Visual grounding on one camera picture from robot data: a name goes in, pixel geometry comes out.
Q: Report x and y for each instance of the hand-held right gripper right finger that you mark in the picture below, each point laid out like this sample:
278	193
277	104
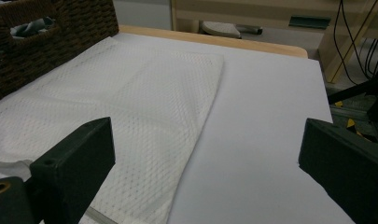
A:
348	161

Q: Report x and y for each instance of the grey chair base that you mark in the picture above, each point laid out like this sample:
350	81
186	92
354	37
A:
221	29

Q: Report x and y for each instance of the light wooden desk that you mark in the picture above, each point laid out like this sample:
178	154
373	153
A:
255	12

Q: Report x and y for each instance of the wooden table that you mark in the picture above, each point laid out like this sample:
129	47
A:
208	39

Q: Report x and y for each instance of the aluminium floor rail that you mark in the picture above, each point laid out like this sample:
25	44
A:
348	112

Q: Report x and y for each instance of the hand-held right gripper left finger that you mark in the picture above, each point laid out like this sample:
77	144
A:
71	168

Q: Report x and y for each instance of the brown wicker basket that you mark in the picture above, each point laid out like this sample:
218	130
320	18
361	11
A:
71	40

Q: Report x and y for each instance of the yellow and black tape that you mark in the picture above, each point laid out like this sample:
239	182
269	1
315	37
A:
351	123

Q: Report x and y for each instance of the clear plastic bag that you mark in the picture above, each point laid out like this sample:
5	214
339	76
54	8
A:
130	109

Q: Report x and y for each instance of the grey garment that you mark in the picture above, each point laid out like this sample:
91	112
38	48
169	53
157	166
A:
31	28

